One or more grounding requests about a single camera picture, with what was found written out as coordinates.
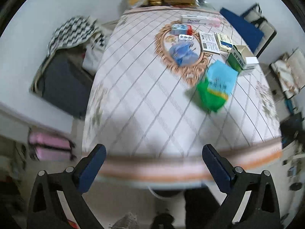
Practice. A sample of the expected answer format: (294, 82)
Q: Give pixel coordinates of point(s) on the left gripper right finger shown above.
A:
(251, 199)

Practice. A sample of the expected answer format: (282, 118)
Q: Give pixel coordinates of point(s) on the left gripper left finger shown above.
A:
(45, 209)

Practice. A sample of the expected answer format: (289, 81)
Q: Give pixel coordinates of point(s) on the cyan green tissue pack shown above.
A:
(216, 87)

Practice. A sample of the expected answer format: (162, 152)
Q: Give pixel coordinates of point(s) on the green white carton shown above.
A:
(242, 60)

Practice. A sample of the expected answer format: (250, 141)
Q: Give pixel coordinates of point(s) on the blue plastic bag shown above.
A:
(182, 53)

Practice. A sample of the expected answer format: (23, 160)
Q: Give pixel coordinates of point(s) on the blue red small box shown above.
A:
(177, 29)

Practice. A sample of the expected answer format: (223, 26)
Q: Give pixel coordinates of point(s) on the white Doctor toothpaste box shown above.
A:
(200, 20)

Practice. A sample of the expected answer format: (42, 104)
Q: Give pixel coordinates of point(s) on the pink suitcase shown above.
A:
(50, 147)

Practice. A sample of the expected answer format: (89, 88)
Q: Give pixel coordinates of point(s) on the beige cloth bag pile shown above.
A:
(289, 71)

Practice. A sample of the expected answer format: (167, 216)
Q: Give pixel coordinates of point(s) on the floral patterned tablecloth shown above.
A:
(147, 113)

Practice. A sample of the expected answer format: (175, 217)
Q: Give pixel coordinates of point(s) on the cream blue medicine box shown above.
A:
(224, 42)

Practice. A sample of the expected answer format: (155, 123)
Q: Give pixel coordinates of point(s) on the white printed medicine box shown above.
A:
(209, 43)

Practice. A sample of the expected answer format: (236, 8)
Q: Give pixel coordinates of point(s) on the white plastic bag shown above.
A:
(93, 56)

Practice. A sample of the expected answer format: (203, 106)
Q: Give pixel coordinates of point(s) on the black white checkered cloth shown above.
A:
(76, 31)

